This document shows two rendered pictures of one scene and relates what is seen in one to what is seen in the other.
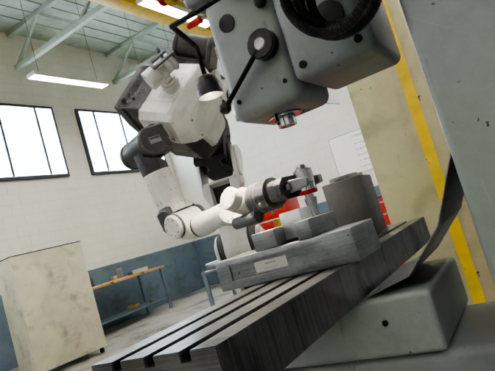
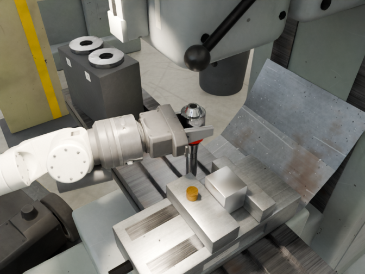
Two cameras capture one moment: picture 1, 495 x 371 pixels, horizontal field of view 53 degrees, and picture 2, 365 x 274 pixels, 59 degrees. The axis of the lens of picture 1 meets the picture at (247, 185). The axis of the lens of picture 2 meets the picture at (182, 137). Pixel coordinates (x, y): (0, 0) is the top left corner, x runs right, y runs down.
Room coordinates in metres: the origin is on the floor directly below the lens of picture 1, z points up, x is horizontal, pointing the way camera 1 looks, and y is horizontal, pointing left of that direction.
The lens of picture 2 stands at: (1.03, 0.30, 1.52)
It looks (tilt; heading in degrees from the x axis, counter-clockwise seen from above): 41 degrees down; 296
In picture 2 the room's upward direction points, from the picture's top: straight up
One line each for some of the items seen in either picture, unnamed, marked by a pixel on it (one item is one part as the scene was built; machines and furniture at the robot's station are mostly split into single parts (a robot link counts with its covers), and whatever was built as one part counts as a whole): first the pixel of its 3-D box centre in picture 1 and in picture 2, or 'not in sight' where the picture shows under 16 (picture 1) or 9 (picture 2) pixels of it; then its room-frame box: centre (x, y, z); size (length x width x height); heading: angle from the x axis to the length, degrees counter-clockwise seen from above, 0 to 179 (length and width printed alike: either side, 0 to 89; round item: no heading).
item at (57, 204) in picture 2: not in sight; (61, 217); (1.75, -0.14, 0.50); 0.20 x 0.05 x 0.20; 167
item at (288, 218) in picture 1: (297, 222); (224, 191); (1.13, -0.09, 1.04); 0.06 x 0.05 x 0.06; 149
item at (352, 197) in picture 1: (355, 205); (101, 82); (1.58, -0.31, 1.04); 0.22 x 0.12 x 0.20; 158
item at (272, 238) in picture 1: (279, 235); (200, 210); (1.16, -0.04, 1.03); 0.15 x 0.06 x 0.04; 149
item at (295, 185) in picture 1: (297, 184); (198, 135); (1.20, -0.12, 1.13); 0.06 x 0.02 x 0.03; 45
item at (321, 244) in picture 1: (293, 247); (210, 215); (1.14, -0.06, 0.99); 0.35 x 0.15 x 0.11; 59
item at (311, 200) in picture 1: (315, 215); (191, 156); (1.22, -0.14, 1.05); 0.03 x 0.03 x 0.11
